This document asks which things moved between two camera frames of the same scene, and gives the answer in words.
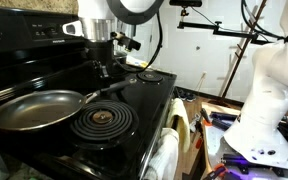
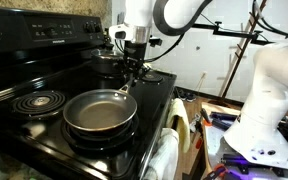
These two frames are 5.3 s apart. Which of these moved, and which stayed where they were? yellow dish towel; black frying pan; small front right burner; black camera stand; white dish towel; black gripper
Moved: black frying pan; black gripper
Stayed: small front right burner; yellow dish towel; white dish towel; black camera stand
